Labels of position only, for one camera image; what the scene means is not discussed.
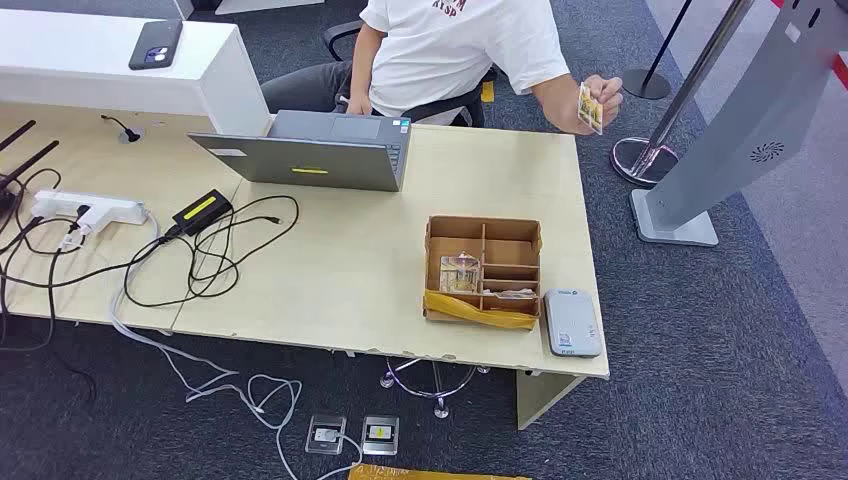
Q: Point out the black office chair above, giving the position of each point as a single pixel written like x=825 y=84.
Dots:
x=437 y=108

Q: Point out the black adapter yellow label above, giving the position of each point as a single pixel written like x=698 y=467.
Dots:
x=202 y=212

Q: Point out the chrome stanchion post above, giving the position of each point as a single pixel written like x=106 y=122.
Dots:
x=646 y=162

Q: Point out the beige desk side panel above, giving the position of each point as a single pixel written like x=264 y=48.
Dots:
x=540 y=396

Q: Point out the black router with antennas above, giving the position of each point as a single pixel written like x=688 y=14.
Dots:
x=30 y=162

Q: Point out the grey open laptop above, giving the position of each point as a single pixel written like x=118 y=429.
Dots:
x=318 y=162

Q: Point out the grey card reader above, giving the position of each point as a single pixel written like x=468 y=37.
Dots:
x=572 y=324

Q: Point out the person's left hand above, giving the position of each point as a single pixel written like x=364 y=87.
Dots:
x=608 y=96

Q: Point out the white power strip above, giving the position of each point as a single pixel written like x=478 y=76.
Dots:
x=99 y=206

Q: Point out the steel floor socket white plug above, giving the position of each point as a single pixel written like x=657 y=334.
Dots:
x=325 y=435

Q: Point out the black stanchion post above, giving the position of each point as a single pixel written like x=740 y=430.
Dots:
x=646 y=85

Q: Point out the grey kiosk stand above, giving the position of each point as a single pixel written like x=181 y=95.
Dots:
x=748 y=112

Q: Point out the clear-wrapped key card stack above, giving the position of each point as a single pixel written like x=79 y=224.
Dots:
x=460 y=273

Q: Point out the white raised counter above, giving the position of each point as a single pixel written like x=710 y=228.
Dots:
x=99 y=73

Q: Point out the person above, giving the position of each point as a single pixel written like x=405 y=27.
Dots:
x=450 y=60

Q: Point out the black smartphone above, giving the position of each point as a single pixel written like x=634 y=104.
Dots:
x=156 y=45

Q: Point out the steel floor socket yellow label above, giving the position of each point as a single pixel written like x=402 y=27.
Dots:
x=380 y=435

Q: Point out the brown divided cardboard box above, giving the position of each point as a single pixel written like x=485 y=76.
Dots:
x=510 y=254

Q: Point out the person's right hand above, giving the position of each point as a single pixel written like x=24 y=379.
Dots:
x=359 y=104

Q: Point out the yellow taped floor package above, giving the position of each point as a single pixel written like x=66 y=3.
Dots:
x=411 y=474

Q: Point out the chrome stool base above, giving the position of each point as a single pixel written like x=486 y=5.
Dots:
x=440 y=401

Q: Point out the single room key card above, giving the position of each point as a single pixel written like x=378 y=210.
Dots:
x=517 y=293

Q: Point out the yellow printed ID card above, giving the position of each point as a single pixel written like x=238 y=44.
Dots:
x=589 y=110

